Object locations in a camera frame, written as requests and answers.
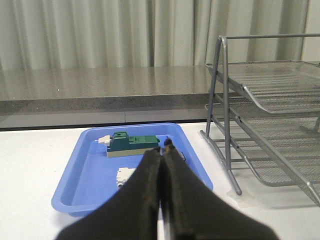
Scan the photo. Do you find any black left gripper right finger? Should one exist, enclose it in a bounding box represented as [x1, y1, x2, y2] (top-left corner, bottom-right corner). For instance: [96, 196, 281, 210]
[162, 138, 278, 240]

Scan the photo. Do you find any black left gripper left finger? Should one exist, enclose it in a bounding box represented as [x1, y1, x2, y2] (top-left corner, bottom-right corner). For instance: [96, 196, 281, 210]
[56, 147, 161, 240]

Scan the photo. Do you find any silver mesh tray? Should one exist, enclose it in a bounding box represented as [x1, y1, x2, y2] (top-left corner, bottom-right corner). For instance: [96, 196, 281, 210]
[205, 60, 320, 115]
[230, 140, 303, 187]
[201, 101, 320, 204]

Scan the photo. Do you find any red emergency stop button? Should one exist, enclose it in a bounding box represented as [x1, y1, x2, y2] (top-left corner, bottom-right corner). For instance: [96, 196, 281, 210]
[178, 151, 186, 162]

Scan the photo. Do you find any blue plastic tray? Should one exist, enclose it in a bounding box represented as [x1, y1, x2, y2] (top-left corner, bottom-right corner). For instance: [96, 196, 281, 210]
[51, 123, 213, 217]

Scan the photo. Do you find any green electrical module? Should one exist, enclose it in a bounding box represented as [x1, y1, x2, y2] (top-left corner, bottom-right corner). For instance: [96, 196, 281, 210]
[96, 131, 160, 158]

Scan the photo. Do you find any grey stone counter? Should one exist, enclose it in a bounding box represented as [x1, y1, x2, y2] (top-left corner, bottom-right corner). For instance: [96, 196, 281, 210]
[0, 65, 211, 130]

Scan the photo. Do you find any silver metal rack frame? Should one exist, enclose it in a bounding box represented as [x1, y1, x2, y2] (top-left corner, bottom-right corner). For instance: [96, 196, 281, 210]
[201, 35, 320, 203]

